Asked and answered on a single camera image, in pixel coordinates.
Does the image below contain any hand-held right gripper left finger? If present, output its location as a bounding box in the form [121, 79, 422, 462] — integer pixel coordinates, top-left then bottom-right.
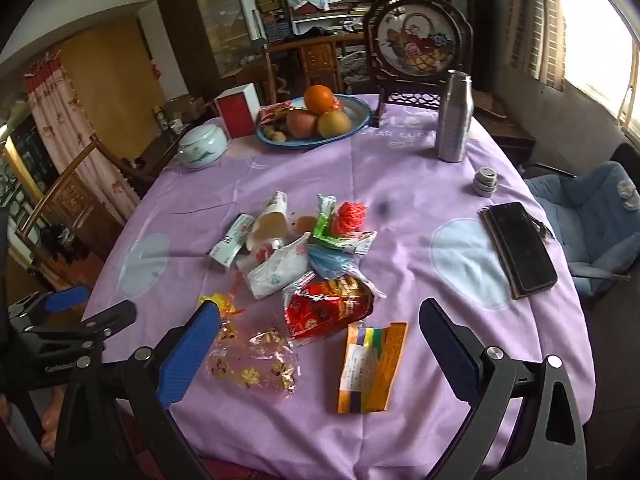
[54, 299, 222, 480]

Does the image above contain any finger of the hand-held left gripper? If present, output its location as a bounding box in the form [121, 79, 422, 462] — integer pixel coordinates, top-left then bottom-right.
[9, 285, 91, 332]
[22, 301, 138, 358]

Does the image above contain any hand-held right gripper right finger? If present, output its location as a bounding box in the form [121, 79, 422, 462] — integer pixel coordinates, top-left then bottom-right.
[419, 298, 588, 480]

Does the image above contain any yellow cellophane wrapper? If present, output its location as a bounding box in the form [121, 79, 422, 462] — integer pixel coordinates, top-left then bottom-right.
[199, 280, 246, 331]

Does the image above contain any clear flower cellophane wrapper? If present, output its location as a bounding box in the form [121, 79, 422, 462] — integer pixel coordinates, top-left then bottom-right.
[207, 327, 301, 393]

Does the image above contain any orange yellow packet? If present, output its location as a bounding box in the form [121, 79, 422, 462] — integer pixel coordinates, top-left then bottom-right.
[336, 321, 408, 415]

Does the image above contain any white tissue pack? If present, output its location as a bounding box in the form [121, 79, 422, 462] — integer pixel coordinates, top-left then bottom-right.
[247, 234, 313, 301]

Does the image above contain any red candy wrapper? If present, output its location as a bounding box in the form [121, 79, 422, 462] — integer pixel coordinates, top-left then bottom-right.
[254, 244, 282, 267]

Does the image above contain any red snack bag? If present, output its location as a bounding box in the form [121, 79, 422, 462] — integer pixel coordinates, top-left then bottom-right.
[282, 272, 387, 347]

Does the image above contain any blue face mask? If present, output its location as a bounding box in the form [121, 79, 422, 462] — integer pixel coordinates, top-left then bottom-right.
[307, 245, 361, 281]

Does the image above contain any floral paper cup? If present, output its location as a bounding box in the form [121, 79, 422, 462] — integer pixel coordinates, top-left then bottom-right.
[252, 191, 292, 251]

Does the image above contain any red foam net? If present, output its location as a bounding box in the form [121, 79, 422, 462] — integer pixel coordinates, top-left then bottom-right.
[334, 201, 368, 236]

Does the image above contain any green snack wrapper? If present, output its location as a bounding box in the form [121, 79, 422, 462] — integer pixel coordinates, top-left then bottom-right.
[313, 194, 346, 241]

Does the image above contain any person's left hand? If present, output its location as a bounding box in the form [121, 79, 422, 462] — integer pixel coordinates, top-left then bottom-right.
[37, 390, 68, 458]

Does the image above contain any curved wooden armchair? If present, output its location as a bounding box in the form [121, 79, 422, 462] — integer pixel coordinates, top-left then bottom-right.
[15, 135, 161, 261]

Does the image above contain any black smartphone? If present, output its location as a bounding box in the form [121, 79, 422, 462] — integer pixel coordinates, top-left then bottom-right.
[487, 202, 558, 293]

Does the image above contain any purple tablecloth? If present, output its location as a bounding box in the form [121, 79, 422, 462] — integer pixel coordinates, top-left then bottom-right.
[82, 94, 598, 480]

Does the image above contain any grey bottle cap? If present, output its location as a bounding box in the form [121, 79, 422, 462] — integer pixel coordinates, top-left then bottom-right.
[473, 166, 498, 197]

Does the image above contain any pink floral curtain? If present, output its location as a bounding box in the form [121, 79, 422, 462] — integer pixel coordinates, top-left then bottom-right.
[22, 50, 141, 226]

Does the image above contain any dark wooden side table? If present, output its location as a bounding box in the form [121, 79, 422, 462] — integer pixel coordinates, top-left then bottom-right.
[127, 102, 221, 181]

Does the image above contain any white ceramic jar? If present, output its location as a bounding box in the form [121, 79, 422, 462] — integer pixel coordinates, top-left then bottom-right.
[178, 125, 231, 170]

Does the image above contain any blue cushioned chair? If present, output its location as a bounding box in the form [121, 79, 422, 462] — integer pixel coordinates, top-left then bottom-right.
[522, 160, 640, 281]

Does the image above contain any stainless steel bottle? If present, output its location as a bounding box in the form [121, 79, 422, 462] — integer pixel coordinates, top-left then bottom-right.
[436, 70, 475, 163]

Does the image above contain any red and white box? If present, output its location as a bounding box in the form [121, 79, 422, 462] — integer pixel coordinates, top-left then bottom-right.
[215, 84, 261, 139]

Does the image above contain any red snack packet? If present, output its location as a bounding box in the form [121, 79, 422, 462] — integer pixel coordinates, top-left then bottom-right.
[257, 101, 294, 125]

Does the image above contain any red apple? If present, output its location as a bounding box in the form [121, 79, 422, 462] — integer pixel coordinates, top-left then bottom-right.
[286, 109, 319, 139]

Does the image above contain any blue fruit plate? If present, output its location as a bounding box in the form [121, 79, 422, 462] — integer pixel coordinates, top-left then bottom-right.
[256, 94, 373, 150]

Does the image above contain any yellow pear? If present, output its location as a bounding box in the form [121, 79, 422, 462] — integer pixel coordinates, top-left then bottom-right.
[317, 109, 351, 139]

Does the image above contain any orange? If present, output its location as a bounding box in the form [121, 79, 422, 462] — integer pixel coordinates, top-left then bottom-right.
[303, 85, 335, 115]

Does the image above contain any round decorative table screen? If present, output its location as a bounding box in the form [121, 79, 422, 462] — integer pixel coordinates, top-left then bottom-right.
[363, 0, 474, 111]

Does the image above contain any glass door cabinet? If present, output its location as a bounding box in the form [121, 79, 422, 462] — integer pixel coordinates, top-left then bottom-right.
[152, 0, 253, 78]

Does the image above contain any carved wooden chair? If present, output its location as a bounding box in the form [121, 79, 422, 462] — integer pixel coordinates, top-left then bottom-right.
[263, 34, 366, 106]

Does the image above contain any cluttered bookshelf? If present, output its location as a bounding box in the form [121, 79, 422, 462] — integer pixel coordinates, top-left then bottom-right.
[252, 0, 386, 43]

